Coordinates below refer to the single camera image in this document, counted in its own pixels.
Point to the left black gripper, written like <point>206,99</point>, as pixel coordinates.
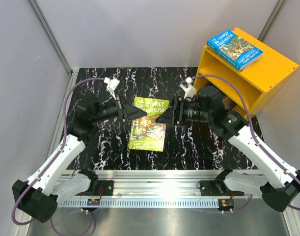
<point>126,112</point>

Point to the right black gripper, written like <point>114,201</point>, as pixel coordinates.
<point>170,116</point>

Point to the green 65-storey treehouse book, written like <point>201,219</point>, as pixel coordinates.
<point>146,133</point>

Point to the dark tale of two cities book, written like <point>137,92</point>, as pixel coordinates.
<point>229,104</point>

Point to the blue back-cover book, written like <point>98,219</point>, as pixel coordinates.
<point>228,59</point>

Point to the blue 26-storey treehouse book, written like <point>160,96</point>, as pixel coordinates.
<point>235,47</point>

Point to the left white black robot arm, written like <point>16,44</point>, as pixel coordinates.
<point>40,195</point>

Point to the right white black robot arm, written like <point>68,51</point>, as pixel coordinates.
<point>279,182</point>

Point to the black marble pattern mat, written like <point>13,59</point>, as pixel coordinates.
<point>190,147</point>

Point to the yellow wooden shelf box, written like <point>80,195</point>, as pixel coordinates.
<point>256,85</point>

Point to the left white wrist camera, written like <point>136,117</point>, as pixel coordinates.
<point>111,85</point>

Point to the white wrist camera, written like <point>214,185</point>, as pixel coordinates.
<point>187,86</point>
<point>111,85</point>

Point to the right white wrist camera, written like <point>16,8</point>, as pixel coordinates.
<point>187,86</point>

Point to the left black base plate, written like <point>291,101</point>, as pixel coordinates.
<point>104,187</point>

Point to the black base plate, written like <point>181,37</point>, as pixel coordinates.
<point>104,187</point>
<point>215,188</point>

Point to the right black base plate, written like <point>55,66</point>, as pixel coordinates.
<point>215,188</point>

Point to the aluminium rail frame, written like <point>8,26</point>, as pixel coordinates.
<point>143,184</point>

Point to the white slotted cable duct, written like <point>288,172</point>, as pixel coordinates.
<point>140,203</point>

